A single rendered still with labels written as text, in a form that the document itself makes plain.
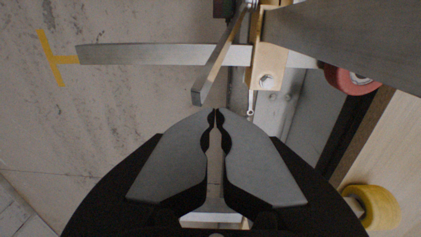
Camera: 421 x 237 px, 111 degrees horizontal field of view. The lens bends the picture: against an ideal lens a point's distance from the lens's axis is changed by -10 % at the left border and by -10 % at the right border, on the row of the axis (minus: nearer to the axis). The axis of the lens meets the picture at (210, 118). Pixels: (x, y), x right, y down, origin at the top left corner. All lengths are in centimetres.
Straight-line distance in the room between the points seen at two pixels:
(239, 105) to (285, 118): 21
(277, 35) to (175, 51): 14
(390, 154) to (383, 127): 8
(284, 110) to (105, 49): 52
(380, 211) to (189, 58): 41
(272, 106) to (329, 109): 18
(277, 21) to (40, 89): 176
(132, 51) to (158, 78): 95
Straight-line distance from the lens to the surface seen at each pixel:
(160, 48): 27
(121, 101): 142
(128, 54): 29
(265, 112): 58
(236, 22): 18
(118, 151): 175
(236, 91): 45
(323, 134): 49
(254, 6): 27
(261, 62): 26
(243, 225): 33
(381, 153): 42
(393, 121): 38
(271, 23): 22
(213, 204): 32
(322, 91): 50
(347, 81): 28
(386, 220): 43
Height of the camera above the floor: 111
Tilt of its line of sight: 60 degrees down
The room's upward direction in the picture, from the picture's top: 177 degrees counter-clockwise
